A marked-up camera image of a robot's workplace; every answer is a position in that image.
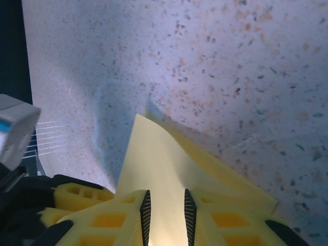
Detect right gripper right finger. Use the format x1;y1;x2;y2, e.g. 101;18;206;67
183;189;311;246

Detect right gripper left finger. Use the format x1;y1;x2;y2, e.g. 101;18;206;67
33;189;152;246

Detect yellow square paper sheet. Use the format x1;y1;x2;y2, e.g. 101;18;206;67
115;109;279;246

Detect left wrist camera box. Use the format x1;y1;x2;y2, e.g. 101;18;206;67
0;93;42;171

